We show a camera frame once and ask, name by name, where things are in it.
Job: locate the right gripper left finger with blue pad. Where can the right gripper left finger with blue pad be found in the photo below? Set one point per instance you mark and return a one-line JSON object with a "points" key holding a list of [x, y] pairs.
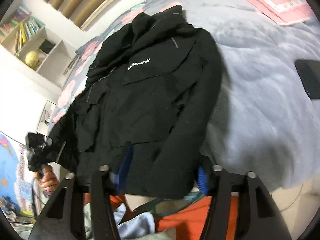
{"points": [[63, 215]]}

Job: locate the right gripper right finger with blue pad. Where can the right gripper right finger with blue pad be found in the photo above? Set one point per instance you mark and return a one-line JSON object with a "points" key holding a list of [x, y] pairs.
{"points": [[258, 216]]}

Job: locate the black hooded jacket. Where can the black hooded jacket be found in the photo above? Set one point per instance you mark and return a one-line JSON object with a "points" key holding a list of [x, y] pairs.
{"points": [[153, 86]]}

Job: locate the person left hand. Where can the person left hand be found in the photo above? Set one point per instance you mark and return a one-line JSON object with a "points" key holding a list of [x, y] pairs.
{"points": [[48, 180]]}

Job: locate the white paper bag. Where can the white paper bag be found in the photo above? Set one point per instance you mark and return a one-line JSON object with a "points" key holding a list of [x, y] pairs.
{"points": [[45, 120]]}

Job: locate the world map poster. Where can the world map poster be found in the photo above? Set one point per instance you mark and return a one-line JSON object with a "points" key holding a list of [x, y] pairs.
{"points": [[16, 182]]}

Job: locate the orange cloth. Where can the orange cloth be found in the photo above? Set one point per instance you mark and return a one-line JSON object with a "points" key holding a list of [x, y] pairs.
{"points": [[190, 221]]}

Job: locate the light blue cloth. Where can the light blue cloth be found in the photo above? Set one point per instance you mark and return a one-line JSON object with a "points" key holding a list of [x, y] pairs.
{"points": [[139, 226]]}

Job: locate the grey floral bed quilt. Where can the grey floral bed quilt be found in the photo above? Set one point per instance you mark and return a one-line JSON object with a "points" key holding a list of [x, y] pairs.
{"points": [[264, 121]]}

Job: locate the flat book on shelf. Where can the flat book on shelf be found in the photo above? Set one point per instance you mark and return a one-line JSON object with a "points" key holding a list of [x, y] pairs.
{"points": [[71, 65]]}

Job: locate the yellow globe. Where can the yellow globe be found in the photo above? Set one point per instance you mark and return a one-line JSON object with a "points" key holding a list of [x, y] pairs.
{"points": [[32, 59]]}

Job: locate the row of books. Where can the row of books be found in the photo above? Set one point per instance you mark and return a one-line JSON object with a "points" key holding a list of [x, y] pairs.
{"points": [[18, 29]]}

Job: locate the black smartphone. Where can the black smartphone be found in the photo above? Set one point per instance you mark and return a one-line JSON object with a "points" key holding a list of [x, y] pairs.
{"points": [[309, 73]]}

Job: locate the white wall bookshelf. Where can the white wall bookshelf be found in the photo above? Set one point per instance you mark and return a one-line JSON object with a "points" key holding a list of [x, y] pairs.
{"points": [[48, 76]]}

